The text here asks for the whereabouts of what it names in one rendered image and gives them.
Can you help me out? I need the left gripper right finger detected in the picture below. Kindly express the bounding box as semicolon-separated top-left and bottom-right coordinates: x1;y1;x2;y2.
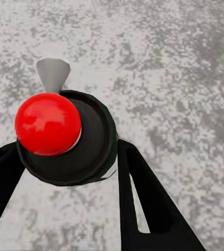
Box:
117;139;206;251

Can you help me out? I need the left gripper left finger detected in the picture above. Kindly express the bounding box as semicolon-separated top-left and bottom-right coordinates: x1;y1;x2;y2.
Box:
0;142;26;218

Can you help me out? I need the insectifuge atomizer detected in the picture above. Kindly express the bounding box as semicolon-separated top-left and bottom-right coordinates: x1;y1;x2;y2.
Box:
15;58;118;187

